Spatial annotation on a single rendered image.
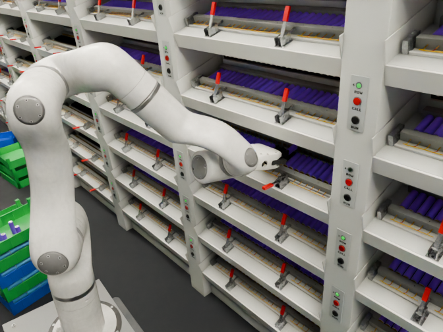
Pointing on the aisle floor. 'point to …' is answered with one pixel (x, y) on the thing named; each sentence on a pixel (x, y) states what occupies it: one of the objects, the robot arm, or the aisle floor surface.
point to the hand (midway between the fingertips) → (279, 154)
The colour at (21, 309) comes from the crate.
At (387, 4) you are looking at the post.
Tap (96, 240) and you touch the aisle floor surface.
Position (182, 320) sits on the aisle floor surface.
